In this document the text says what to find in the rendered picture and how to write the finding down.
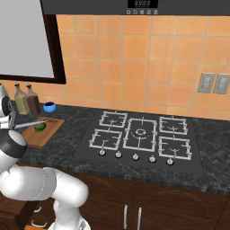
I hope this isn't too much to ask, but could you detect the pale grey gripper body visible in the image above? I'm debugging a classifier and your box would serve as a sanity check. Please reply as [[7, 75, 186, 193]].
[[0, 111, 17, 130]]

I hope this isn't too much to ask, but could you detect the green avocado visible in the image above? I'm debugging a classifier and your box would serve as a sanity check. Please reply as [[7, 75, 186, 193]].
[[33, 122, 47, 133]]

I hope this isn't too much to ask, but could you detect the wooden cutting board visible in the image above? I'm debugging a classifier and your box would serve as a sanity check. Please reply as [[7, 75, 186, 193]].
[[20, 116, 66, 149]]

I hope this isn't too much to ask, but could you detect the olive oil bottle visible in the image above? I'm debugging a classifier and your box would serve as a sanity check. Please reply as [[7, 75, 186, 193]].
[[13, 83, 31, 116]]

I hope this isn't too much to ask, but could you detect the dark red vinegar bottle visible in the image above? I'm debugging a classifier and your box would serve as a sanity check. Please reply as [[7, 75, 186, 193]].
[[25, 84, 42, 117]]

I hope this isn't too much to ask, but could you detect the blue bowl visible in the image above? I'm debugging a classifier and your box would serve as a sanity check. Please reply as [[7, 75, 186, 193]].
[[42, 101, 58, 114]]

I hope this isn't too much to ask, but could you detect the dark framed window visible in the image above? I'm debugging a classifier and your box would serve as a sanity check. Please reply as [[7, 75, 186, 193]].
[[0, 0, 67, 85]]

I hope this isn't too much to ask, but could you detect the dark wood drawer front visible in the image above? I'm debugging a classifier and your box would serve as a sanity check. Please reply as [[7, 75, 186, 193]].
[[0, 193, 56, 230]]

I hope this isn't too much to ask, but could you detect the dark wood cupboard door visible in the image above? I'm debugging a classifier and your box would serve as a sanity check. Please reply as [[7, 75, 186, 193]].
[[133, 182, 229, 230], [78, 174, 135, 230]]

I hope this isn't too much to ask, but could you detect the black gas hob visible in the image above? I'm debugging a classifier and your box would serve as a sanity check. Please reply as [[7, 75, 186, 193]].
[[72, 109, 207, 178]]

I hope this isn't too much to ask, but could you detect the black range hood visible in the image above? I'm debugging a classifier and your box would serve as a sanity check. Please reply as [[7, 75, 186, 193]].
[[40, 0, 230, 16]]

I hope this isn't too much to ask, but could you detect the grey knife with dark handle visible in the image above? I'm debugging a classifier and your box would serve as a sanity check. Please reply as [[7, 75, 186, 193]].
[[13, 118, 59, 130]]

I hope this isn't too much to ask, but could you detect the silver cupboard handle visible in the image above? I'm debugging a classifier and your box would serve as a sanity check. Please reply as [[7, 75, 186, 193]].
[[137, 207, 143, 230], [123, 204, 128, 230]]

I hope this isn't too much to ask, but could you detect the grey wall socket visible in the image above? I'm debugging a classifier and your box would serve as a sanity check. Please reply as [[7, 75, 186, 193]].
[[197, 72, 217, 94], [212, 73, 230, 95]]

